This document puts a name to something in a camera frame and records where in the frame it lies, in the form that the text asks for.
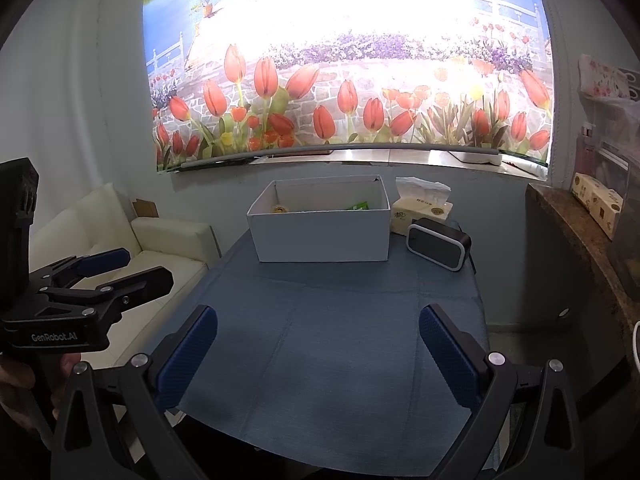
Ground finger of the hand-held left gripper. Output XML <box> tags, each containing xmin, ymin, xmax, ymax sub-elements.
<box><xmin>27</xmin><ymin>247</ymin><xmax>133</xmax><ymax>291</ymax></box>
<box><xmin>50</xmin><ymin>266</ymin><xmax>175</xmax><ymax>322</ymax></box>

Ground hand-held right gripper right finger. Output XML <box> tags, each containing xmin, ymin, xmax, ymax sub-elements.
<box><xmin>419</xmin><ymin>304</ymin><xmax>587</xmax><ymax>480</ymax></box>

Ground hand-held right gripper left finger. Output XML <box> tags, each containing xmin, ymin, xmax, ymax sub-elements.
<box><xmin>50</xmin><ymin>304</ymin><xmax>219</xmax><ymax>480</ymax></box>

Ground white cardboard box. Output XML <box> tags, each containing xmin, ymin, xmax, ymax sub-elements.
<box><xmin>246</xmin><ymin>175</ymin><xmax>392</xmax><ymax>263</ymax></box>

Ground person's left hand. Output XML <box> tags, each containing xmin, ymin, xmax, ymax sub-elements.
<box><xmin>0</xmin><ymin>352</ymin><xmax>83</xmax><ymax>413</ymax></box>

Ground white leather sofa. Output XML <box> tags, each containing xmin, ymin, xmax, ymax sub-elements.
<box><xmin>27</xmin><ymin>182</ymin><xmax>221</xmax><ymax>376</ymax></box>

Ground blue tablecloth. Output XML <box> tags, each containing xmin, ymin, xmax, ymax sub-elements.
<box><xmin>145</xmin><ymin>220</ymin><xmax>501</xmax><ymax>473</ymax></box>

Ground beige tissue pack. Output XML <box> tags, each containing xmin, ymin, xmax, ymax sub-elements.
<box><xmin>391</xmin><ymin>176</ymin><xmax>454</xmax><ymax>236</ymax></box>

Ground brown stone counter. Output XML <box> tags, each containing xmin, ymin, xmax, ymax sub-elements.
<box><xmin>525</xmin><ymin>182</ymin><xmax>640</xmax><ymax>361</ymax></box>

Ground beige printed carton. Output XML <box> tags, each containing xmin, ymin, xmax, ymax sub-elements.
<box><xmin>571</xmin><ymin>172</ymin><xmax>626</xmax><ymax>240</ymax></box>

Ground clear plastic container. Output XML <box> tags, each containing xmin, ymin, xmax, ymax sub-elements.
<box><xmin>575</xmin><ymin>95</ymin><xmax>640</xmax><ymax>286</ymax></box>

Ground floral printed bag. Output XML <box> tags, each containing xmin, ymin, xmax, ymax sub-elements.
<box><xmin>577</xmin><ymin>54</ymin><xmax>640</xmax><ymax>101</ymax></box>

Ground tulip wall poster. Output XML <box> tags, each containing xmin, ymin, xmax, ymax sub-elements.
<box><xmin>142</xmin><ymin>0</ymin><xmax>556</xmax><ymax>173</ymax></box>

